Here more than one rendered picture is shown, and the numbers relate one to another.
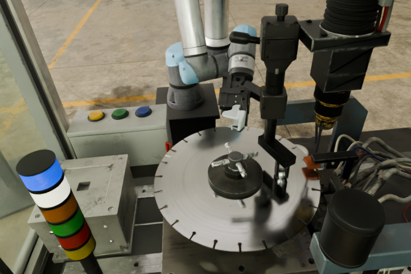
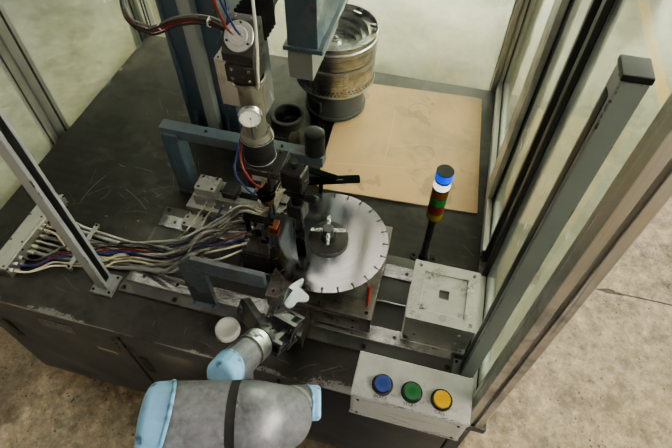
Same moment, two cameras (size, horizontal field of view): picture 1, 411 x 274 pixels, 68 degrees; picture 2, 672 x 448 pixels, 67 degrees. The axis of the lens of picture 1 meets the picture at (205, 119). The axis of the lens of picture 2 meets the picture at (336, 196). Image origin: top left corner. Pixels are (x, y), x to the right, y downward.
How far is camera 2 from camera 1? 140 cm
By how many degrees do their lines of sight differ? 91
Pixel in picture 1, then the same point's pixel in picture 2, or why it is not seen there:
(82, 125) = (456, 386)
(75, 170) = (453, 315)
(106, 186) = (425, 288)
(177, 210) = (376, 227)
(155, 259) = (393, 273)
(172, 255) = not seen: hidden behind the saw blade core
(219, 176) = (340, 236)
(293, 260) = not seen: hidden behind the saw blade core
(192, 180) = (359, 244)
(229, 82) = (280, 333)
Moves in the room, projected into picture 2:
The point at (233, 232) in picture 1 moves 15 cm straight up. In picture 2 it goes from (347, 205) to (348, 171)
